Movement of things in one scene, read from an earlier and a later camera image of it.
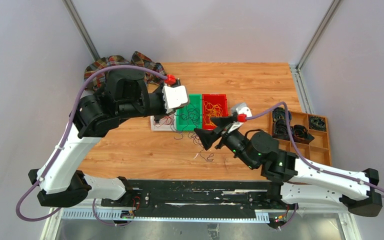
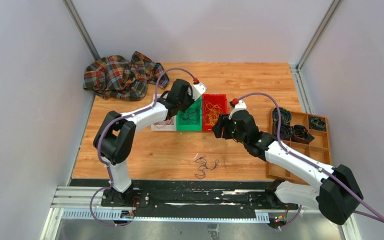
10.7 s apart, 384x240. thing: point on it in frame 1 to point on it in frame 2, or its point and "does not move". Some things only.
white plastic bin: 167,123 does not move
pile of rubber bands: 187,120 to 202,159
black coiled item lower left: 280,130 does not move
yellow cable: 211,111 does not move
